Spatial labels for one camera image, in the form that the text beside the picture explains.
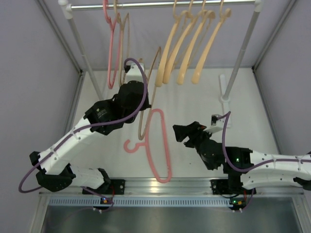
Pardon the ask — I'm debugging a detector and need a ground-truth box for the aluminium right corner frame post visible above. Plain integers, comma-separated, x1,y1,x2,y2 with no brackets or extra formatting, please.
252,0,298,72

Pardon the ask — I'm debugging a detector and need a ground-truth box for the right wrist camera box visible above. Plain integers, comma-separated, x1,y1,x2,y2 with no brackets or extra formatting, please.
204,114,227,134

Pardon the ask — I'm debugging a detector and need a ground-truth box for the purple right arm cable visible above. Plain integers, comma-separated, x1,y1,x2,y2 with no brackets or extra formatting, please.
215,111,311,212

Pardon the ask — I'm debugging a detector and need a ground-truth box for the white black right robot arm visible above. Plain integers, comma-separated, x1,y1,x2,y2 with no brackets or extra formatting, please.
173,119,311,194

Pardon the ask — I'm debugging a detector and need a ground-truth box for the cream hanger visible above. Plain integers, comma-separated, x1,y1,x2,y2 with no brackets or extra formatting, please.
163,12,201,84
155,0,193,87
176,0,216,85
191,0,231,84

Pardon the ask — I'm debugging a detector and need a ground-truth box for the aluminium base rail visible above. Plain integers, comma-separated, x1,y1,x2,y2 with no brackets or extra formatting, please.
39,177,304,197

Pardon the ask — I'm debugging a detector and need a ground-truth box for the grey slotted cable duct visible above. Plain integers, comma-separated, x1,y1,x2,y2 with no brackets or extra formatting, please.
49,196,233,207

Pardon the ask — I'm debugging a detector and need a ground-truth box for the silver horizontal rack bar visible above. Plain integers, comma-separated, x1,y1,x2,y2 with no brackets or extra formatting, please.
69,0,262,11

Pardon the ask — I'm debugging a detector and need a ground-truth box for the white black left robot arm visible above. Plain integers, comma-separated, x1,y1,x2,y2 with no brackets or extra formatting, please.
30,81,150,194

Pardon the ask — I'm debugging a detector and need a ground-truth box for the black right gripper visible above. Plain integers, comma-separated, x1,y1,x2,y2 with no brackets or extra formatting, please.
173,121,214,154

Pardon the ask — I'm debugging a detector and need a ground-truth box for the beige thick hanger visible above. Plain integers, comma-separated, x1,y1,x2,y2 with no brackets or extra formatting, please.
113,0,130,87
137,46,163,142

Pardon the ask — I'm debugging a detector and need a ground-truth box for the pink thick hanger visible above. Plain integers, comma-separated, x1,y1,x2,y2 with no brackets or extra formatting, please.
123,109,173,183
103,0,120,89

